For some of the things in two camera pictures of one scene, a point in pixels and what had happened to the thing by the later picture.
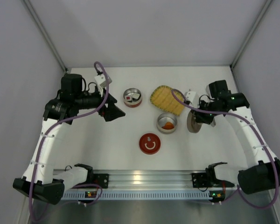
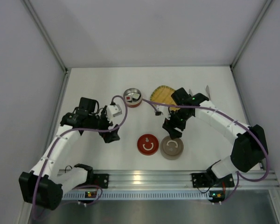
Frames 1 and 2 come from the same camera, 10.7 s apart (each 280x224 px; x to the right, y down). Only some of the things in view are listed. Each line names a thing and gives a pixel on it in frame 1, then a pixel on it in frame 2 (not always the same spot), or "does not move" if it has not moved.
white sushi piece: x=135 y=97 does not move
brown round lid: x=193 y=126 → x=171 y=149
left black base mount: x=101 y=179 does not move
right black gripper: x=198 y=117 → x=173 y=124
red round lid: x=150 y=143 does not move
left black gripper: x=105 y=106 → x=106 y=130
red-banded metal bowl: x=132 y=97 does not move
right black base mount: x=199 y=179 does not move
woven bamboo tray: x=163 y=97 does not move
